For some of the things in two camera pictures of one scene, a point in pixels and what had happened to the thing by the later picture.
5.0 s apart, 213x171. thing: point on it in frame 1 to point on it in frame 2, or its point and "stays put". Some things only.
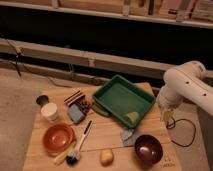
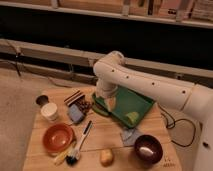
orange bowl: (57, 138) stays put
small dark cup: (42, 100) stays put
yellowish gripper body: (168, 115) to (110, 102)
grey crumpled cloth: (128, 137) stays put
